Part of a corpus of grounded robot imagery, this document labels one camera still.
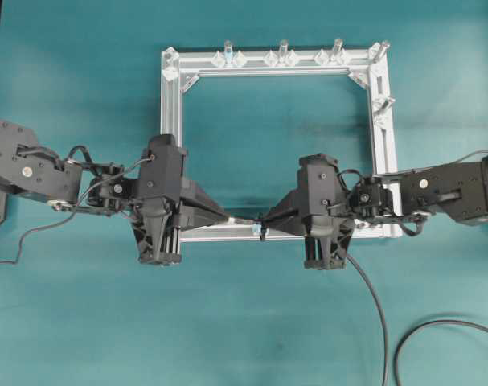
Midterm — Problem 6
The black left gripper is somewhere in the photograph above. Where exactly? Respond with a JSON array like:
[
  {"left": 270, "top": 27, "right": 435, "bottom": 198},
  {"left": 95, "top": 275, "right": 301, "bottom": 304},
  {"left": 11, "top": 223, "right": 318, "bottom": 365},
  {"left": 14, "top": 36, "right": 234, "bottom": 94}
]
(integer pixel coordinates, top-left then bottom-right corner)
[{"left": 133, "top": 134, "right": 230, "bottom": 266}]

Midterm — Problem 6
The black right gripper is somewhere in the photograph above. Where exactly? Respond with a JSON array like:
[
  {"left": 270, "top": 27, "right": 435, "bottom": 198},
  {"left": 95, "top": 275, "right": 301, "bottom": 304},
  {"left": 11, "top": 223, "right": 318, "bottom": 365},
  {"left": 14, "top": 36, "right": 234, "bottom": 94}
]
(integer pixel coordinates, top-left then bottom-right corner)
[{"left": 265, "top": 154, "right": 355, "bottom": 270}]

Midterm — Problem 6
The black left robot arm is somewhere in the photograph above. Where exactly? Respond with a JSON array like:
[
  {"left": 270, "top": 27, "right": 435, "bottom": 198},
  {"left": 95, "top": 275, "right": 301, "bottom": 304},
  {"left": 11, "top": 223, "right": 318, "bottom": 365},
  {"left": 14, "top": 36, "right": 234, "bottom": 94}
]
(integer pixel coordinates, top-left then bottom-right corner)
[{"left": 0, "top": 120, "right": 229, "bottom": 266}]

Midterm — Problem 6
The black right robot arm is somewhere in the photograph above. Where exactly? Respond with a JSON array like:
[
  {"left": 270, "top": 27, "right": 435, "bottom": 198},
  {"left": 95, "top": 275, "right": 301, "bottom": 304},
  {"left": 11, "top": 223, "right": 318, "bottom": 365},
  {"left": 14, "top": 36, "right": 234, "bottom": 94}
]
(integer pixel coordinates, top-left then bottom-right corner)
[{"left": 258, "top": 154, "right": 488, "bottom": 270}]

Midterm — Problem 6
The thin black left-arm cable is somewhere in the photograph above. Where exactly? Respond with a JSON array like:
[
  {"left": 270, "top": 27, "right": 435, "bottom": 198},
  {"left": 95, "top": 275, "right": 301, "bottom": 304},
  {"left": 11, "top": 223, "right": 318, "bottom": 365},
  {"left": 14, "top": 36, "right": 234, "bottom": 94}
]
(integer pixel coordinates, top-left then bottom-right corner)
[{"left": 0, "top": 154, "right": 156, "bottom": 269}]

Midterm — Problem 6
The metal left corner post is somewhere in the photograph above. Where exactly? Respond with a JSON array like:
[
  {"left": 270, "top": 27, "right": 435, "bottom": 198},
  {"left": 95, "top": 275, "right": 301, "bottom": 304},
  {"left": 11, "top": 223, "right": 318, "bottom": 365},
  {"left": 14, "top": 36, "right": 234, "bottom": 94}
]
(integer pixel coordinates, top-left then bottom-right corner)
[{"left": 162, "top": 47, "right": 179, "bottom": 82}]

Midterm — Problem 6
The metal corner post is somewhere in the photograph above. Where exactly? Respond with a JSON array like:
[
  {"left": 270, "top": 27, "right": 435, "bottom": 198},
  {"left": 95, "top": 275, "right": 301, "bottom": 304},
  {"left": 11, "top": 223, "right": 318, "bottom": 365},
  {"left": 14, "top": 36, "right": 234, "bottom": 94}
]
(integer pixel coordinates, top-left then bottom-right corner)
[
  {"left": 373, "top": 40, "right": 391, "bottom": 64},
  {"left": 162, "top": 47, "right": 179, "bottom": 82}
]

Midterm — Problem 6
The aluminium extrusion frame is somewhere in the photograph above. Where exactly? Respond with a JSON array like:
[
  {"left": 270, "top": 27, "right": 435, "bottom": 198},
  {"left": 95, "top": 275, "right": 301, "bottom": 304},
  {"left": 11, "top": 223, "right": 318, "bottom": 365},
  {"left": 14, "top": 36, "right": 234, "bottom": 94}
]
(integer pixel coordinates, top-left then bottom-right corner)
[{"left": 158, "top": 39, "right": 402, "bottom": 244}]

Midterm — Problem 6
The metal side post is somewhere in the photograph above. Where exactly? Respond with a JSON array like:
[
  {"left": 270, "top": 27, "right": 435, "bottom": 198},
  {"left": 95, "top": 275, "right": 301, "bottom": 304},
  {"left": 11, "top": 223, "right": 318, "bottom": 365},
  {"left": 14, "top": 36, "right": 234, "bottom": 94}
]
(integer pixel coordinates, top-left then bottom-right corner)
[{"left": 375, "top": 96, "right": 396, "bottom": 114}]

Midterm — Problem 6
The metal post with blue tape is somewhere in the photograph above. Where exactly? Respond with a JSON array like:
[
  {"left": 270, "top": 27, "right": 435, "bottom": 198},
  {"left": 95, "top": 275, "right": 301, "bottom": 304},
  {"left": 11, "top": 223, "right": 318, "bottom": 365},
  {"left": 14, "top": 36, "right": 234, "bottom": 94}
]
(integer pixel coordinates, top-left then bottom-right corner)
[{"left": 224, "top": 40, "right": 234, "bottom": 67}]

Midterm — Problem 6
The plain metal post middle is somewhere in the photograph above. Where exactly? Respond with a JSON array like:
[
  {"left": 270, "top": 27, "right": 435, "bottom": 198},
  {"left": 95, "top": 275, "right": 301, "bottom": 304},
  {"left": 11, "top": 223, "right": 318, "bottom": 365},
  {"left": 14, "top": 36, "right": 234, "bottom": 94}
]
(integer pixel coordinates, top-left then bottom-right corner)
[{"left": 277, "top": 39, "right": 289, "bottom": 65}]

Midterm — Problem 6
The plain metal post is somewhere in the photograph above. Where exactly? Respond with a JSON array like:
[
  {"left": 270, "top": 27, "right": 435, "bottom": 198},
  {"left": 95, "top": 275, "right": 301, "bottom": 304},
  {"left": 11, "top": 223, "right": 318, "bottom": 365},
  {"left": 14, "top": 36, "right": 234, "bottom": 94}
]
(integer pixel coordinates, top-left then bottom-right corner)
[
  {"left": 277, "top": 39, "right": 289, "bottom": 65},
  {"left": 330, "top": 38, "right": 343, "bottom": 63}
]

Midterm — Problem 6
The plain metal post far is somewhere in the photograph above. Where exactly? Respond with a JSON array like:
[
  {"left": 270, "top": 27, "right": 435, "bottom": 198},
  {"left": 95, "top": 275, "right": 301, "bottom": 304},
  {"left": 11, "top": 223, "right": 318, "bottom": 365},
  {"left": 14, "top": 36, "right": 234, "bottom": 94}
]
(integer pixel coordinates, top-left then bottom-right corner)
[{"left": 330, "top": 38, "right": 343, "bottom": 63}]

